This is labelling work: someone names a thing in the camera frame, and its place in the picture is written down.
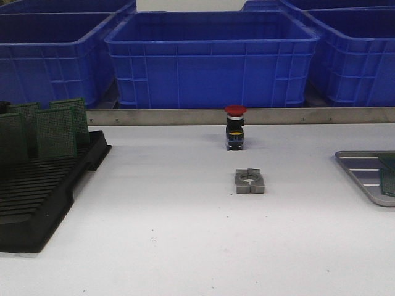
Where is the blue far left crate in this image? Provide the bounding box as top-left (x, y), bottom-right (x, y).
top-left (1, 0), bottom-right (136, 14)

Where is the metal table edge rail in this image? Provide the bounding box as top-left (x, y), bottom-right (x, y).
top-left (86, 107), bottom-right (394, 126)

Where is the black slotted board rack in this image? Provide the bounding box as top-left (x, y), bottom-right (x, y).
top-left (1, 131), bottom-right (112, 253)

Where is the silver metal tray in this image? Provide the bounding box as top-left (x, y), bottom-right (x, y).
top-left (335, 151), bottom-right (394, 207)

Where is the blue right plastic crate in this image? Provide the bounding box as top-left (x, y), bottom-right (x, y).
top-left (303, 9), bottom-right (394, 107)

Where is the blue plastic crate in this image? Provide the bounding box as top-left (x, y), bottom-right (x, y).
top-left (105, 11), bottom-right (318, 109)
top-left (1, 12), bottom-right (118, 108)
top-left (303, 9), bottom-right (394, 107)

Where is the blue left plastic crate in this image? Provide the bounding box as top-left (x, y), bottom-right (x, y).
top-left (1, 12), bottom-right (118, 108)

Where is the grey metal clamp block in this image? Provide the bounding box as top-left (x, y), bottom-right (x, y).
top-left (235, 168), bottom-right (265, 194)

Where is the red emergency stop button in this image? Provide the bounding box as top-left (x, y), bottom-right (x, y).
top-left (224, 105), bottom-right (247, 151)

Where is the blue far right crate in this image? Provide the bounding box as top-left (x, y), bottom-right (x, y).
top-left (241, 0), bottom-right (394, 11)

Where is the green perforated circuit board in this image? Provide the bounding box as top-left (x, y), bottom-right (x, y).
top-left (49, 97), bottom-right (90, 146)
top-left (36, 107), bottom-right (77, 159)
top-left (1, 113), bottom-right (29, 168)
top-left (380, 168), bottom-right (395, 197)
top-left (378, 154), bottom-right (395, 171)
top-left (7, 102), bottom-right (40, 158)

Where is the blue centre plastic crate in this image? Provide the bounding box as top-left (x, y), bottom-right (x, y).
top-left (105, 11), bottom-right (318, 109)

